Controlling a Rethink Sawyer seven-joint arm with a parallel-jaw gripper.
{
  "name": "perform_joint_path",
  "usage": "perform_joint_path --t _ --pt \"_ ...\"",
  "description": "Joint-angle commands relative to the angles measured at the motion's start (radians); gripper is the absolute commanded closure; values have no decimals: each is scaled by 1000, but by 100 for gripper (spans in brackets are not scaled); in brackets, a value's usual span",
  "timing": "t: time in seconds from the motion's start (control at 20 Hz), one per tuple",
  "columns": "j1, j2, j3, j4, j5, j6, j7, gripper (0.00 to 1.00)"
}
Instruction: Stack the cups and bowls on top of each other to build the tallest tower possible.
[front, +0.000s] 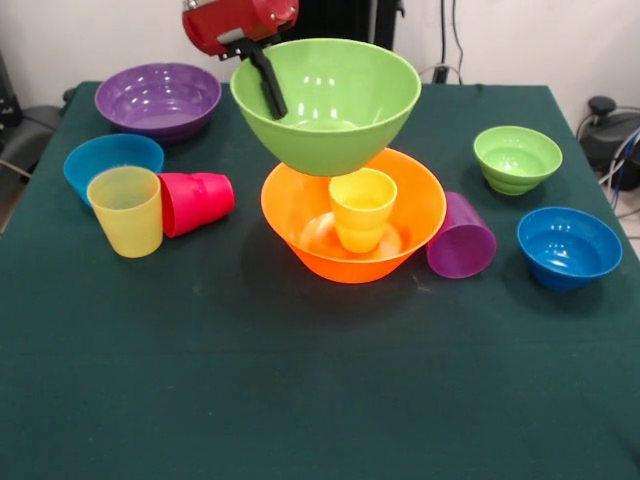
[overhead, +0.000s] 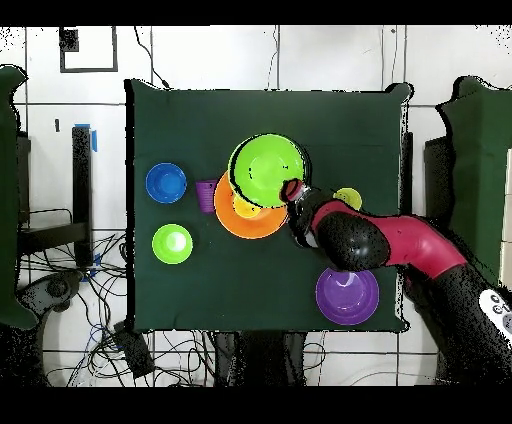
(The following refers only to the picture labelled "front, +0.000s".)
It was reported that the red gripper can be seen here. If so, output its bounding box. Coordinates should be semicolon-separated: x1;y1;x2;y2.
181;0;300;120

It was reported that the large green bowl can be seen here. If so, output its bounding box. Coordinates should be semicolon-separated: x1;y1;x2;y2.
229;38;423;178

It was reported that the red cup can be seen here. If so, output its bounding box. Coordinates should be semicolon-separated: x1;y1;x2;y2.
158;171;237;240

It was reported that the yellow cup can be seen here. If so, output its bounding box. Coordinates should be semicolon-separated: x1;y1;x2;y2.
328;167;399;255

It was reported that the translucent yellow-green cup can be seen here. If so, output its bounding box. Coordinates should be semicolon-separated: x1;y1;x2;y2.
86;166;164;260

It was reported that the large orange bowl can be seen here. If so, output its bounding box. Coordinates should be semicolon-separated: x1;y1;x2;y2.
260;147;448;285

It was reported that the purple cup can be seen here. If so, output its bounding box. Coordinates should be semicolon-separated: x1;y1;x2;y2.
425;191;499;280

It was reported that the large purple bowl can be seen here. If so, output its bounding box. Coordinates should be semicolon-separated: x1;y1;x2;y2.
94;61;223;147

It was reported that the light blue bowl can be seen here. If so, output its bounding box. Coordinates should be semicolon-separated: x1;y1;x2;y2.
62;133;166;209

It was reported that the grey wheeled base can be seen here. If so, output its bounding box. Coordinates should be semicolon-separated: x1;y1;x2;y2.
0;102;64;172

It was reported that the small green bowl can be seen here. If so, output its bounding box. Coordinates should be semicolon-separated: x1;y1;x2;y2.
472;125;564;198

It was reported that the dark green table cloth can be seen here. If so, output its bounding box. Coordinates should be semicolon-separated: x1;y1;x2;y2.
0;80;640;480

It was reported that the black wheeled base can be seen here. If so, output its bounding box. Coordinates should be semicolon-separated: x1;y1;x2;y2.
574;95;640;169

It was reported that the dark blue bowl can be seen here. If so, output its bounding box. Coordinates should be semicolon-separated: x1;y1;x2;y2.
516;206;624;293

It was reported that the black hanging cable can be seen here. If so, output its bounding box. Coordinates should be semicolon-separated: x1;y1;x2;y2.
431;0;469;85

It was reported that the bundle of floor cables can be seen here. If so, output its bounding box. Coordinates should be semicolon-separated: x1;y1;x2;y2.
597;125;640;192

